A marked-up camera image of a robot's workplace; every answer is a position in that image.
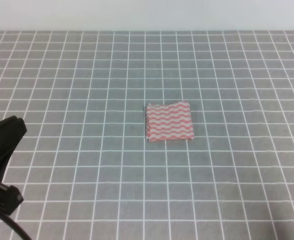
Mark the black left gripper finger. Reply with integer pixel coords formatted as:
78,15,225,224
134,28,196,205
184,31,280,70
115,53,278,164
0,182,24,216
0,115,27,180

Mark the pink wavy striped towel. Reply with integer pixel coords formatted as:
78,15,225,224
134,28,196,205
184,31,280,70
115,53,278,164
145,101,194,142

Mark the grey checked tablecloth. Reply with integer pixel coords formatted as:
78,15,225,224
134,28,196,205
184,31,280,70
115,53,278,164
0,31,294,240

